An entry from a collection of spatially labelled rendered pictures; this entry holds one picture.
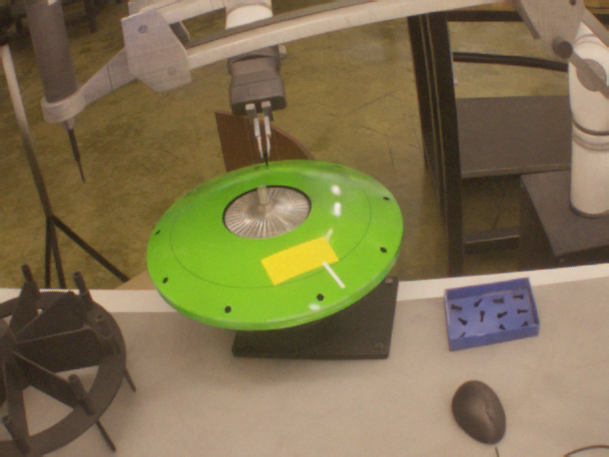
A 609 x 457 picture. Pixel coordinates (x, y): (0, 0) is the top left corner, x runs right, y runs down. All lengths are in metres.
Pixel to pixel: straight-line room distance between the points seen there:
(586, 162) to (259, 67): 0.56
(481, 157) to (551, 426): 1.74
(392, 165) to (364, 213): 2.09
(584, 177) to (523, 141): 1.37
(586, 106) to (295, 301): 0.60
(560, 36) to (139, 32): 0.41
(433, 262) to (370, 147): 0.75
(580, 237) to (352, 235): 0.51
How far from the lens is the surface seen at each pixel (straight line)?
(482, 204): 2.81
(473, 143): 2.62
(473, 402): 0.89
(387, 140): 3.20
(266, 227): 0.93
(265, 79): 1.08
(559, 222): 1.32
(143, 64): 0.71
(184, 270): 0.92
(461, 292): 1.06
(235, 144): 1.64
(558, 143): 2.66
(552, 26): 0.76
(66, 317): 1.05
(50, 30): 0.71
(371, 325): 1.03
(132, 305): 1.16
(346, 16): 0.70
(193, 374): 1.02
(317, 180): 1.00
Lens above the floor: 1.63
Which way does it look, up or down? 36 degrees down
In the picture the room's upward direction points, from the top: 10 degrees counter-clockwise
